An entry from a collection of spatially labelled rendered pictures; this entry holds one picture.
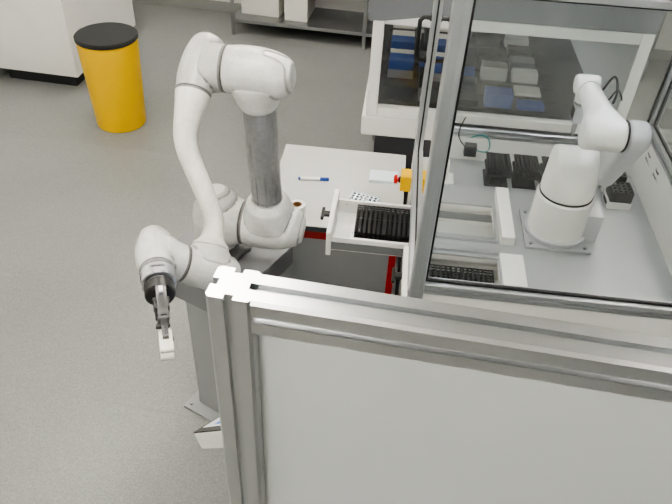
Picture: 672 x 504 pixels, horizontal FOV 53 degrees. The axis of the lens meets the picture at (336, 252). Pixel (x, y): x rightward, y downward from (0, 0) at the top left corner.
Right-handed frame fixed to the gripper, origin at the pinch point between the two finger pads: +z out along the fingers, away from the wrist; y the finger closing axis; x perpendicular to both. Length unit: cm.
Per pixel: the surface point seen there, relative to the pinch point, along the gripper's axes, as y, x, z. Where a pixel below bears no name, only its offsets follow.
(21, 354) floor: -134, -60, -130
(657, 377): 78, 34, 83
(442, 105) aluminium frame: 45, 70, -26
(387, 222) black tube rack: -32, 88, -80
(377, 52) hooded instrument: 2, 105, -159
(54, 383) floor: -133, -45, -109
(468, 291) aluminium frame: -13, 90, -20
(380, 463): 56, 18, 72
